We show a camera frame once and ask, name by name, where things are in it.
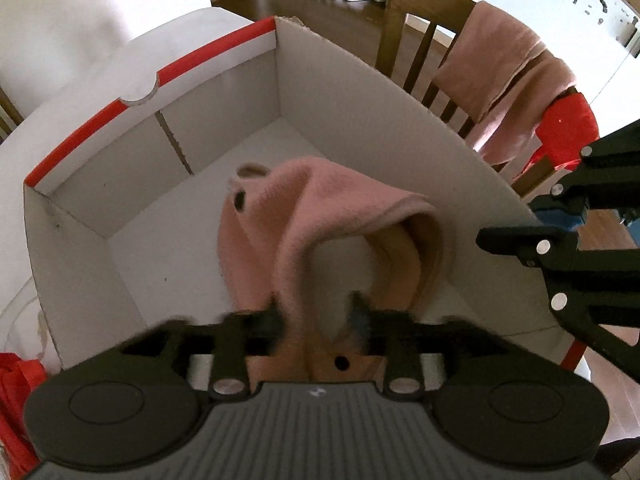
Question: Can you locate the red cloth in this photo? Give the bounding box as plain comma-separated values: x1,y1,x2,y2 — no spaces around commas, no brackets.
0,352,47,479

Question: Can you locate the red and white cardboard box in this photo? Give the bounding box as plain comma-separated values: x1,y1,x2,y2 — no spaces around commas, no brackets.
24,9,573,367

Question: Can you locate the pink knitted hat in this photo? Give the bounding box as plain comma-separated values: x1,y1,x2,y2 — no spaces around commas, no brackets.
217,156,454,386

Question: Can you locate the red cushion on chair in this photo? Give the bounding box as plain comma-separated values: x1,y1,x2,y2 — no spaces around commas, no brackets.
523,92,600,172

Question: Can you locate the pink scarf on chair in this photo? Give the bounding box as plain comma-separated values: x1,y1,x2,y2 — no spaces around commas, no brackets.
433,1,576,166

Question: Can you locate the wooden chair near cabinet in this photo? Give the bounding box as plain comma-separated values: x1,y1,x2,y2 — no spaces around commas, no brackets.
375,0,525,170

